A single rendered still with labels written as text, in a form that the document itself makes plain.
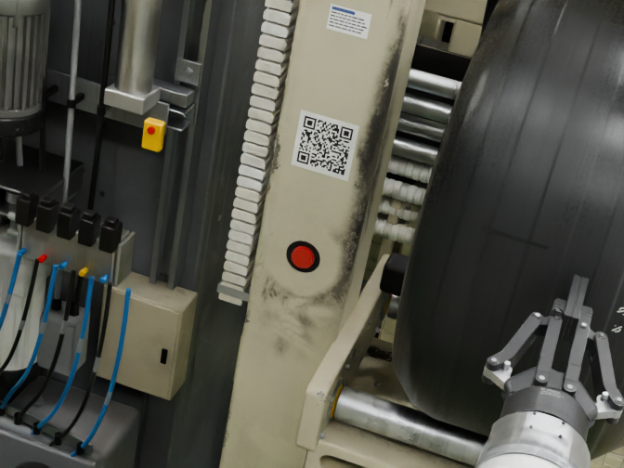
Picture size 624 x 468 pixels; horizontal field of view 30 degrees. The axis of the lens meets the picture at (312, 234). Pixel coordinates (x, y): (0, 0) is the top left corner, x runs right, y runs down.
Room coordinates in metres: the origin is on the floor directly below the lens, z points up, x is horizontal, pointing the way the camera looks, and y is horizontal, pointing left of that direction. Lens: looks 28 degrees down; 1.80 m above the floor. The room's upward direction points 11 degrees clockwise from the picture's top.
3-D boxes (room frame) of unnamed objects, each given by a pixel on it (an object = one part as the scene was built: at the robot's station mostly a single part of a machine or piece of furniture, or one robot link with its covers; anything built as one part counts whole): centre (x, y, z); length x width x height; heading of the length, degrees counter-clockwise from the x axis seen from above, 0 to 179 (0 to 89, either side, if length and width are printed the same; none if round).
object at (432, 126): (1.75, -0.13, 1.05); 0.20 x 0.15 x 0.30; 78
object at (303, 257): (1.31, 0.00, 1.06); 0.03 x 0.02 x 0.03; 78
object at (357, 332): (1.37, -0.09, 0.90); 0.40 x 0.03 x 0.10; 168
